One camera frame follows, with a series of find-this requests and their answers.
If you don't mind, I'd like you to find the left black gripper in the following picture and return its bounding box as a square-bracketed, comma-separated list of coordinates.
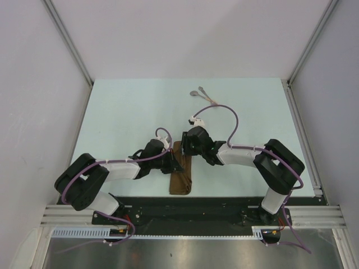
[150, 148, 184, 174]

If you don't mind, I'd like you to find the brown cloth napkin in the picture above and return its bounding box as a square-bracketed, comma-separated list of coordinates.
[169, 141, 192, 195]

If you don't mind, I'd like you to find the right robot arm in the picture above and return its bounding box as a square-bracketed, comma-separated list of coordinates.
[181, 126, 305, 225]

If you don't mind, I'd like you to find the silver metal fork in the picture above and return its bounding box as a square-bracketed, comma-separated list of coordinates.
[198, 86, 218, 105]

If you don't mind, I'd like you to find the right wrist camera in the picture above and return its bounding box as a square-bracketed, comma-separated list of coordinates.
[188, 117, 205, 128]

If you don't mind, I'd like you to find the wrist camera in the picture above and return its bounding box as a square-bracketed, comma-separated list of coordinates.
[188, 117, 205, 128]
[156, 136, 172, 150]

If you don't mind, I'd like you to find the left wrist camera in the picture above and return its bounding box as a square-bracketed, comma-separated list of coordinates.
[156, 136, 172, 150]

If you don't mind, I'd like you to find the spoon with pink handle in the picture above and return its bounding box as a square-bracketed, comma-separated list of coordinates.
[190, 91, 217, 104]

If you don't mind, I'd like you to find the right aluminium frame post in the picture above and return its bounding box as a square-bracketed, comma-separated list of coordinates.
[288, 0, 343, 85]

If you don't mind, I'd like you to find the aluminium frame post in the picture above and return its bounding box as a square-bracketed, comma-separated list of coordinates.
[41, 0, 94, 86]
[288, 0, 343, 85]

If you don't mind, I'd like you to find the grey slotted cable duct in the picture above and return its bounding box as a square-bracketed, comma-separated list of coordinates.
[52, 227, 269, 240]

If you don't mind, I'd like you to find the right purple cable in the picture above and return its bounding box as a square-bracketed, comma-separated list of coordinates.
[190, 104, 312, 254]

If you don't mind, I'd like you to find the left aluminium frame post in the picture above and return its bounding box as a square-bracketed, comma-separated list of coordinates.
[41, 0, 94, 86]

